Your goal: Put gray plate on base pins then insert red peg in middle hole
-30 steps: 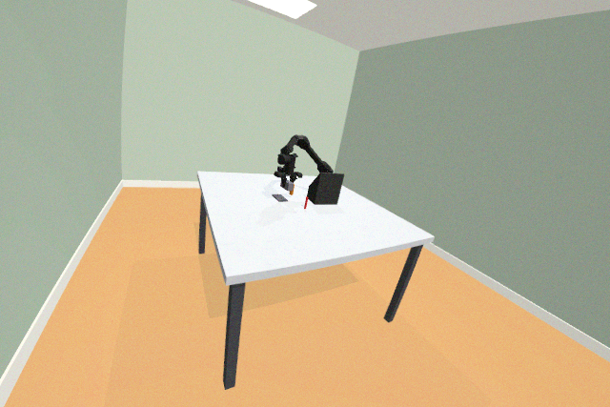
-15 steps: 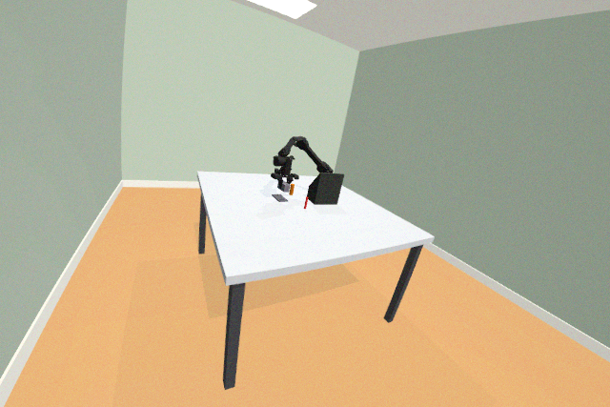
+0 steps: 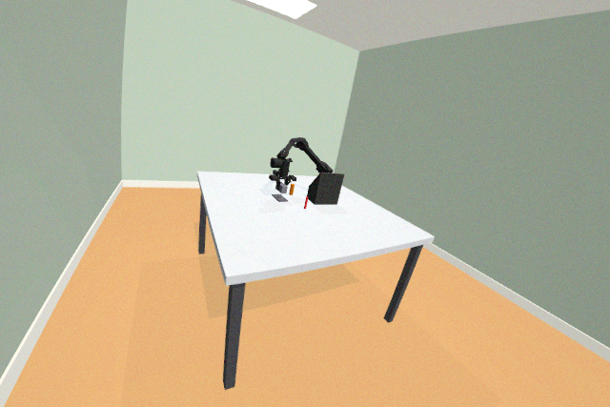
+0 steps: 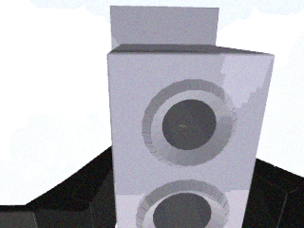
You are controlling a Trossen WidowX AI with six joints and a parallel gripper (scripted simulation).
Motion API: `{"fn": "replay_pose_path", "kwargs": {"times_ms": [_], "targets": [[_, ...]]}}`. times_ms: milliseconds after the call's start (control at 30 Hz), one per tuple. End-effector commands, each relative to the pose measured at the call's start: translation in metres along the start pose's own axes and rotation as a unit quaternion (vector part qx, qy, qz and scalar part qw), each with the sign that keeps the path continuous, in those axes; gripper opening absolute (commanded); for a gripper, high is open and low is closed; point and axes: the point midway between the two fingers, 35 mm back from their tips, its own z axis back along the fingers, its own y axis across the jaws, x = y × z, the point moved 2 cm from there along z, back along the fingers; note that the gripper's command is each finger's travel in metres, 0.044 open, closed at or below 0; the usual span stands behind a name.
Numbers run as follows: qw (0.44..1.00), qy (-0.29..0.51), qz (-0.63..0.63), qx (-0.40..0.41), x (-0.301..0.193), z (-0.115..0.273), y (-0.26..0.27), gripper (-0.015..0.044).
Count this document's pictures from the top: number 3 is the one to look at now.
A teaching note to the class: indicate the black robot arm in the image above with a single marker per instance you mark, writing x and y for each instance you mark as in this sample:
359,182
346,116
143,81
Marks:
302,144

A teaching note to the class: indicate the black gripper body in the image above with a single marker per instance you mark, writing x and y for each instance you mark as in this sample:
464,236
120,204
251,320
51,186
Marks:
284,174

